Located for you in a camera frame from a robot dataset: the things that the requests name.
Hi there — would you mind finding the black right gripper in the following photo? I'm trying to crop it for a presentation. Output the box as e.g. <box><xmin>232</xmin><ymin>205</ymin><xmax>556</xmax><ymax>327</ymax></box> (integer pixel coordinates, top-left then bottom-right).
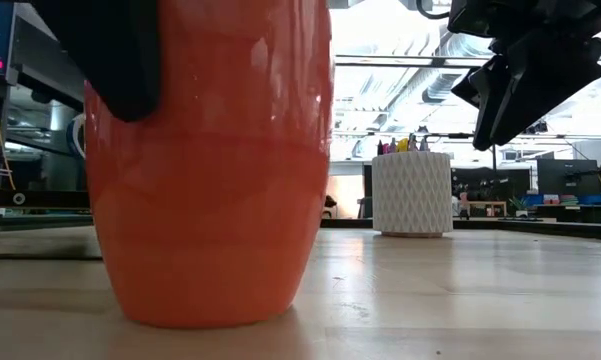
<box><xmin>447</xmin><ymin>0</ymin><xmax>601</xmax><ymax>151</ymax></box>

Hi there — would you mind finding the orange mug white handle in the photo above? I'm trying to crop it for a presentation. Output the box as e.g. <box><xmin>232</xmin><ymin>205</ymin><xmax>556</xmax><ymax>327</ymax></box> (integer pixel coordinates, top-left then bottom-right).
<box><xmin>83</xmin><ymin>0</ymin><xmax>335</xmax><ymax>330</ymax></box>

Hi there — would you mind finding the black monitor row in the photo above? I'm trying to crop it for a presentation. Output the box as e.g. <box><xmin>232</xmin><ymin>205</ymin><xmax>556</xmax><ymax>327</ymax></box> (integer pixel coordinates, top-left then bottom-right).
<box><xmin>452</xmin><ymin>167</ymin><xmax>531</xmax><ymax>202</ymax></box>

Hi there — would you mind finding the wooden bench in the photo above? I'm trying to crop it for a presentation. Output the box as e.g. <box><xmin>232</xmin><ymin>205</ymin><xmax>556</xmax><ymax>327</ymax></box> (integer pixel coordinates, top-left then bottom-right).
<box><xmin>467</xmin><ymin>200</ymin><xmax>509</xmax><ymax>218</ymax></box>

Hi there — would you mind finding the white textured pen holder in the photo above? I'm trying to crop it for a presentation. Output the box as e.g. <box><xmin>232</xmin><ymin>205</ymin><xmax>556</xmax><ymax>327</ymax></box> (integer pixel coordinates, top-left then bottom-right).
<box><xmin>371</xmin><ymin>151</ymin><xmax>454</xmax><ymax>239</ymax></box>

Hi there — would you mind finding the silver ceiling duct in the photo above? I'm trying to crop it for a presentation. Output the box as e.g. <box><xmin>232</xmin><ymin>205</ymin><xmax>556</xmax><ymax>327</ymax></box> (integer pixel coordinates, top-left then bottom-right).
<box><xmin>359</xmin><ymin>29</ymin><xmax>481</xmax><ymax>131</ymax></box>

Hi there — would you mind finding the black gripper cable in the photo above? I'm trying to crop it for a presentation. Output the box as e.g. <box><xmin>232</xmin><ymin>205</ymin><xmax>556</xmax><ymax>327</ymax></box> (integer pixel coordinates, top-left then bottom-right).
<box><xmin>415</xmin><ymin>0</ymin><xmax>450</xmax><ymax>21</ymax></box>

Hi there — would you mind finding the yellow cable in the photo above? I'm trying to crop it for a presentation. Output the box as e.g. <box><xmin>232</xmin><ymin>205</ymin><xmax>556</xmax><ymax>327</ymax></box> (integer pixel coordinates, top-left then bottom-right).
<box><xmin>0</xmin><ymin>79</ymin><xmax>16</xmax><ymax>190</ymax></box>

